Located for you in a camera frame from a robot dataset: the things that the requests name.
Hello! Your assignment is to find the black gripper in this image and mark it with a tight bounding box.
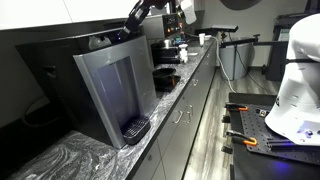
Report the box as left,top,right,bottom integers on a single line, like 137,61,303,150
117,0,153,42

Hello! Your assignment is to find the grey black water dispenser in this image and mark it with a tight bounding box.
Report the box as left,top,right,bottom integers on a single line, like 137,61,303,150
14,23,159,150

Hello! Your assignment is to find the black dispenser drip tray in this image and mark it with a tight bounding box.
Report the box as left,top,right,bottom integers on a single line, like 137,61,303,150
120,115,152,146

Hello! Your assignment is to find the steel round canister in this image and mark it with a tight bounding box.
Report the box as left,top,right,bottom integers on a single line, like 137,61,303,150
159,39,173,49

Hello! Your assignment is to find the small black countertop appliance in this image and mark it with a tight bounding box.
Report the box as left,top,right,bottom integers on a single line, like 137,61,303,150
150,39,183,65

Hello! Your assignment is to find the stainless black coffee brewer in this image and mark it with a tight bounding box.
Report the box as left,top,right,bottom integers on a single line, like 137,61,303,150
141,12,186,43

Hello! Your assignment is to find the white plastic bottle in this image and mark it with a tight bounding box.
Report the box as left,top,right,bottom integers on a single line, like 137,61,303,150
178,43,189,64

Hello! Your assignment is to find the grey base cabinet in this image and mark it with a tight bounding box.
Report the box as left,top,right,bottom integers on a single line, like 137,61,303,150
126,39,219,180

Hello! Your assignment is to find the orange tipped black clamp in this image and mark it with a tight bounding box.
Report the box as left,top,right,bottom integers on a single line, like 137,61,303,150
220,129,259,155
221,102,249,124

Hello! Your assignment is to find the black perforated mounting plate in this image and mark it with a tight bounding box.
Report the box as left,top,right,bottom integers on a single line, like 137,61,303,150
238,103,320,167

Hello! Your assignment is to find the black robot cart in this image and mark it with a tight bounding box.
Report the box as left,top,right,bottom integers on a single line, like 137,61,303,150
228,92,320,180

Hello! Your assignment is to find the black metal bar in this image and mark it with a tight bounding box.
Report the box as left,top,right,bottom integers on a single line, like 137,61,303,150
266,138,295,150

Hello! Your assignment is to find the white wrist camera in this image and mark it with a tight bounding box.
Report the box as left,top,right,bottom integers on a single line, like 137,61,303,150
179,0,198,25

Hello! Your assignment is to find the black stereo camera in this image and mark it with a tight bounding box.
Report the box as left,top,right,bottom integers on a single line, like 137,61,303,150
194,24,240,36

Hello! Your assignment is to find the white power cable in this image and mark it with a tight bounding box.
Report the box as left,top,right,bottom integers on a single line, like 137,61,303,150
204,34,238,94

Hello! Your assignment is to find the silver cabinet door handle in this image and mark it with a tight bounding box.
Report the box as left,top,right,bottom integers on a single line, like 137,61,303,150
184,104,194,124

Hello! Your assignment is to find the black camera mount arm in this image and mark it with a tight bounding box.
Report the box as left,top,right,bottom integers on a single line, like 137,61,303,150
219,33,279,49

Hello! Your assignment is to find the thin black camera cable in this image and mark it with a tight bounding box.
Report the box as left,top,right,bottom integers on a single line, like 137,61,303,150
227,33,273,91

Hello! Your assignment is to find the black cable behind dispenser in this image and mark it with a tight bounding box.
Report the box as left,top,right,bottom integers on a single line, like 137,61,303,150
21,96,51,129

